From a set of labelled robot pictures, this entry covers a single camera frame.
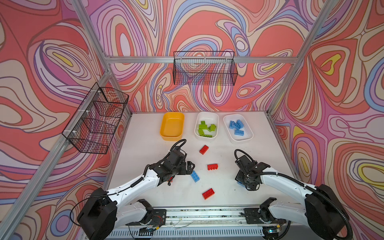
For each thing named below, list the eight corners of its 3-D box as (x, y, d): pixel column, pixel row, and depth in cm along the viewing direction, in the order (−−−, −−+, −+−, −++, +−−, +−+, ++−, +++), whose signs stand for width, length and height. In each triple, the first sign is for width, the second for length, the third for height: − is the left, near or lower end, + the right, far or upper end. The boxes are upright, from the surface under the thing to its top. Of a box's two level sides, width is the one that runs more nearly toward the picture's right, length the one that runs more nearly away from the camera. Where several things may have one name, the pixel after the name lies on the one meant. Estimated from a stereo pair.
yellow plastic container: (158, 141, 104) (157, 137, 100) (163, 116, 119) (162, 112, 116) (183, 141, 104) (183, 137, 100) (184, 116, 119) (184, 112, 116)
